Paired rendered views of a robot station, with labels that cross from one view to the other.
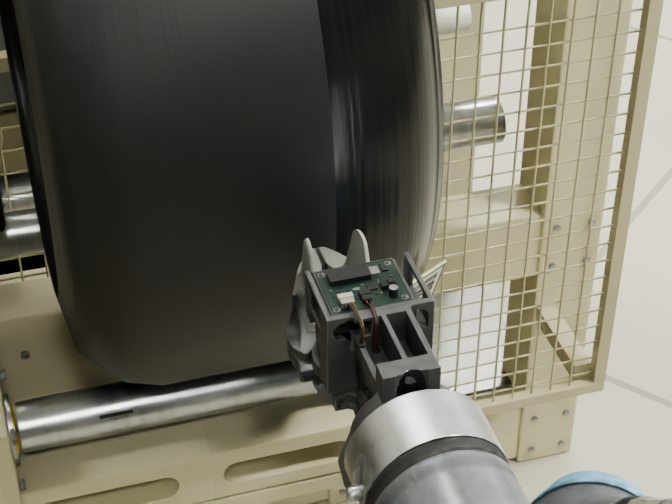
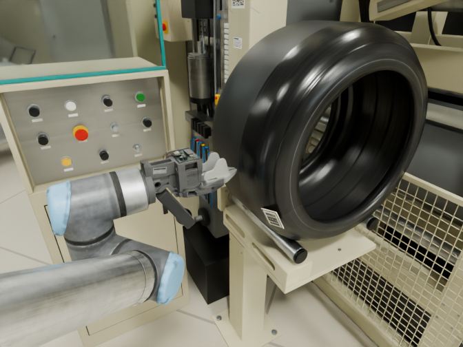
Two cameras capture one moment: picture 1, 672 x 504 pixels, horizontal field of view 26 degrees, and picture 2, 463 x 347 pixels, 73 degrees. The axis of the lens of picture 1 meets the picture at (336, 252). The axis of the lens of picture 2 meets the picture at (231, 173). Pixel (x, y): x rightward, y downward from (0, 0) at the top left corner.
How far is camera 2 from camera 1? 96 cm
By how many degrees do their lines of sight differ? 63
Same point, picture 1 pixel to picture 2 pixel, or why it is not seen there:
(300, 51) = (248, 104)
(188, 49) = (233, 91)
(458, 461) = (105, 176)
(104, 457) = (241, 217)
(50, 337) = not seen: hidden behind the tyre
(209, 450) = (251, 234)
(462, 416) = (127, 177)
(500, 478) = (100, 186)
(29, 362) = not seen: hidden behind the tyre
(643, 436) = not seen: outside the picture
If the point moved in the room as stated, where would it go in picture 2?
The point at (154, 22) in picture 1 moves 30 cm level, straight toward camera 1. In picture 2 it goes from (233, 81) to (95, 92)
